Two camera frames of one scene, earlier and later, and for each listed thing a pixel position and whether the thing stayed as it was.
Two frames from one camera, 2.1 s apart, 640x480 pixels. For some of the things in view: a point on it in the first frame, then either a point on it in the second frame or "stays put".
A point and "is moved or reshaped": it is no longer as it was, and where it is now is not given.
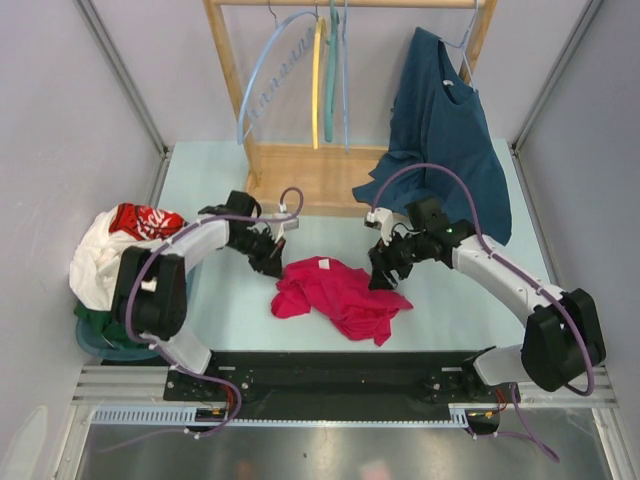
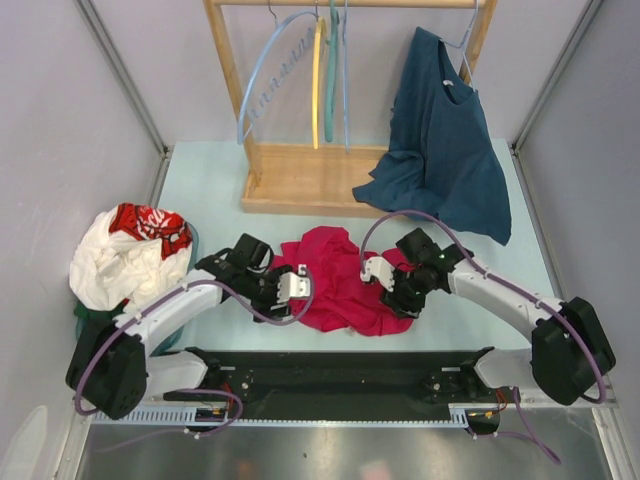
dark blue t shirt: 438,120 stays put
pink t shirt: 338,291 is moved or reshaped
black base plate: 265,381 stays put
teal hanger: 331,50 stays put
